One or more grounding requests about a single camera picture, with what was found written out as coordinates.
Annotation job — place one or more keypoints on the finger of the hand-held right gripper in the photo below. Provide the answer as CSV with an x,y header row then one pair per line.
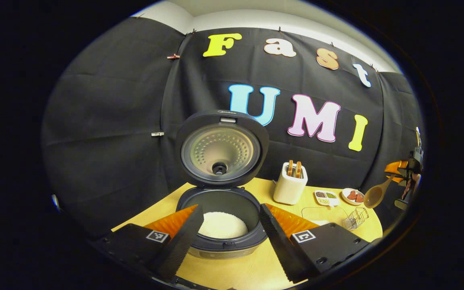
x,y
395,167

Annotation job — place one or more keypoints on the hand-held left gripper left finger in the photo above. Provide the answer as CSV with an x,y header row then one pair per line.
x,y
181,241

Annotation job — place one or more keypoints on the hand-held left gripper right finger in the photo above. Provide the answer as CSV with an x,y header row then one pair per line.
x,y
278,245

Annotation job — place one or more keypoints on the wooden spoon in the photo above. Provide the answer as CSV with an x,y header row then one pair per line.
x,y
373,196

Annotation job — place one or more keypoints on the white rice pile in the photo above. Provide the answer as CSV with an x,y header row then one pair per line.
x,y
224,225

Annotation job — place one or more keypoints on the black rice cooker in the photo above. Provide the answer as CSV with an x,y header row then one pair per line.
x,y
222,155

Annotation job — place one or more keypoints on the red meat piece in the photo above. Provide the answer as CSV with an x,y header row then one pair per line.
x,y
351,195
359,197

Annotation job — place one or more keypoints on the white toaster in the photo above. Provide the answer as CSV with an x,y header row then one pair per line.
x,y
288,189

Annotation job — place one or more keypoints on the white round plate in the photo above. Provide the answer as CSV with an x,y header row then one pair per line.
x,y
345,198

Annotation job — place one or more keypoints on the white divided grain dish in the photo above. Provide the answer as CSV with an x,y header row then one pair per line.
x,y
326,198

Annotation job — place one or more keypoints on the toasted bread slice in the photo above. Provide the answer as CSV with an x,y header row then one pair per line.
x,y
298,170
290,168

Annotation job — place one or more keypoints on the white clip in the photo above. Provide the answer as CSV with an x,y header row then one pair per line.
x,y
157,134

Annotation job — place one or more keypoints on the black backdrop cloth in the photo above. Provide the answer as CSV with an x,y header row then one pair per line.
x,y
103,121

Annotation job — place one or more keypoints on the copper clothespin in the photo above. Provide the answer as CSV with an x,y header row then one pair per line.
x,y
172,56

